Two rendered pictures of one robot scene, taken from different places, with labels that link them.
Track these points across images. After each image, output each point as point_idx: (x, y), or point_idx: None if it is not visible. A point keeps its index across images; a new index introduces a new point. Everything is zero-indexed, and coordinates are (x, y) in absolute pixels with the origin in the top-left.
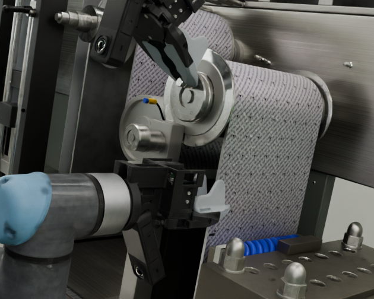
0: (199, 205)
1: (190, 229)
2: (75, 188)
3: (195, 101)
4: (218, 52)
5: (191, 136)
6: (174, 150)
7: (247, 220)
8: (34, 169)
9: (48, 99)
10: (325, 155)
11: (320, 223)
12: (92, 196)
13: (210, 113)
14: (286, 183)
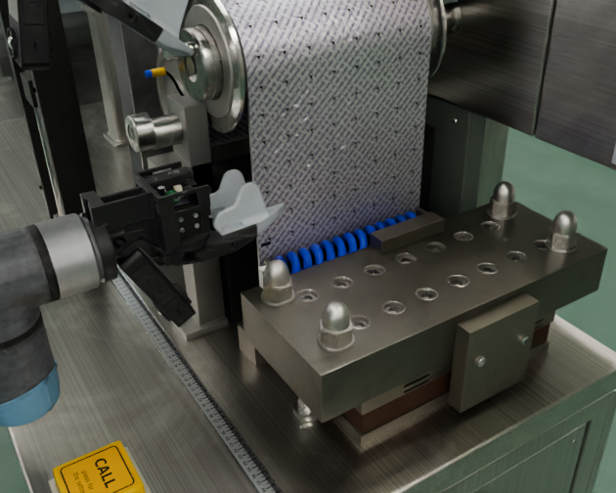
0: (221, 223)
1: None
2: (6, 258)
3: (198, 74)
4: None
5: (215, 117)
6: (198, 138)
7: (324, 211)
8: (76, 158)
9: (64, 68)
10: (462, 82)
11: (470, 177)
12: (33, 263)
13: (223, 88)
14: (382, 149)
